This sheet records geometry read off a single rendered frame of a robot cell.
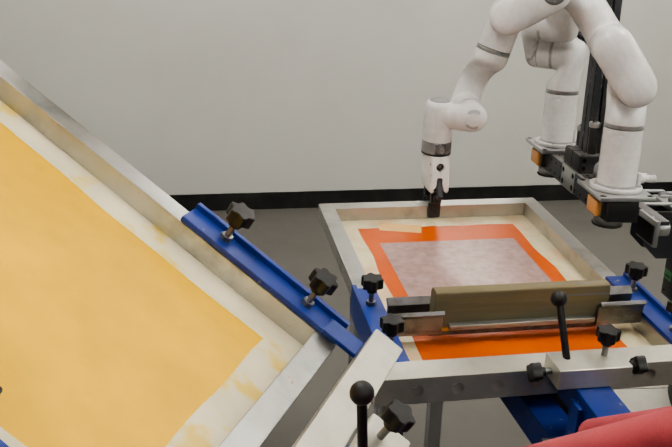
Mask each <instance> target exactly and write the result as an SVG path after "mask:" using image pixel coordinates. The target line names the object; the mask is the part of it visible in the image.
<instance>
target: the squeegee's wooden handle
mask: <svg viewBox="0 0 672 447"><path fill-rule="evenodd" d="M558 290H561V291H563V292H565V293H566V295H567V297H568V301H567V304H566V305H565V306H564V311H565V316H576V315H593V316H594V317H595V316H596V310H597V305H598V304H600V303H601V302H608V301H609V295H610V290H611V286H610V283H609V282H608V281H607V280H606V279H590V280H570V281H550V282H529V283H509V284H489V285H468V286H448V287H433V288H432V290H431V299H430V310H429V312H435V311H445V315H444V316H443V323H442V328H443V327H448V323H454V322H472V321H489V320H506V319H524V318H541V317H558V316H557V308H556V307H555V306H554V305H553V304H552V303H551V300H550V297H551V295H552V293H553V292H555V291H558Z"/></svg>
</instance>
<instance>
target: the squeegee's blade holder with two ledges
mask: <svg viewBox="0 0 672 447"><path fill-rule="evenodd" d="M565 319H566V324H573V323H590V322H595V317H594V316H593V315H576V316H565ZM556 324H558V317H541V318H524V319H506V320H489V321H472V322H454V323H448V329H449V330H450V331H454V330H471V329H488V328H505V327H522V326H539V325H556Z"/></svg>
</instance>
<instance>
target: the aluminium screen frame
mask: <svg viewBox="0 0 672 447"><path fill-rule="evenodd" d="M428 203H430V200H428V201H394V202H360V203H326V204H318V218H319V220H320V223H321V225H322V228H323V230H324V233H325V235H326V238H327V240H328V242H329V245H330V247H331V250H332V252H333V255H334V257H335V260H336V262H337V265H338V267H339V269H340V272H341V274H342V277H343V279H344V282H345V284H346V287H347V289H348V291H349V294H350V296H351V289H352V285H357V288H363V286H362V285H361V276H362V275H366V273H365V271H364V269H363V267H362V265H361V263H360V260H359V258H358V256H357V254H356V252H355V250H354V248H353V245H352V243H351V241H350V239H349V237H348V235H347V233H346V230H345V228H344V226H343V224H342V222H341V221H361V220H391V219H421V218H428V217H427V213H428ZM511 215H524V216H525V217H526V218H527V219H528V220H529V221H530V222H531V223H532V224H533V225H534V226H535V227H536V228H537V229H538V230H539V231H540V232H541V233H542V234H543V235H544V236H545V237H546V238H547V239H548V240H549V241H550V242H551V243H552V244H553V245H554V246H555V247H556V248H557V250H558V251H559V252H560V253H561V254H562V255H563V256H564V257H565V258H566V259H567V260H568V261H569V262H570V263H571V264H572V265H573V266H574V267H575V268H576V269H577V270H578V271H579V272H580V273H581V274H582V275H583V276H584V277H585V278H586V279H587V280H590V279H605V277H606V276H616V275H615V274H614V273H613V272H612V271H611V270H610V269H609V268H607V267H606V266H605V265H604V264H603V263H602V262H601V261H600V260H599V259H598V258H597V257H596V256H595V255H594V254H593V253H592V252H590V251H589V250H588V249H587V248H586V247H585V246H584V245H583V244H582V243H581V242H580V241H579V240H578V239H577V238H576V237H575V236H574V235H572V234H571V233H570V232H569V231H568V230H567V229H566V228H565V227H564V226H563V225H562V224H561V223H560V222H559V221H558V220H557V219H555V218H554V217H553V216H552V215H551V214H550V213H549V212H548V211H547V210H546V209H545V208H544V207H543V206H542V205H541V204H540V203H538V202H537V201H536V200H535V199H534V198H533V197H531V198H496V199H462V200H441V206H440V216H439V217H433V218H451V217H481V216H511ZM630 324H631V325H632V326H633V327H634V328H635V329H636V330H637V331H638V332H639V333H640V334H641V335H642V336H643V337H644V338H645V339H646V340H647V341H648V342H649V343H650V344H651V345H652V346H655V345H670V343H669V342H668V341H667V340H666V339H665V338H664V337H663V336H662V335H661V334H660V333H658V332H657V331H656V330H655V329H654V328H653V327H652V326H651V325H650V324H649V323H648V322H647V321H646V320H645V319H644V318H643V317H642V318H641V322H638V323H630Z"/></svg>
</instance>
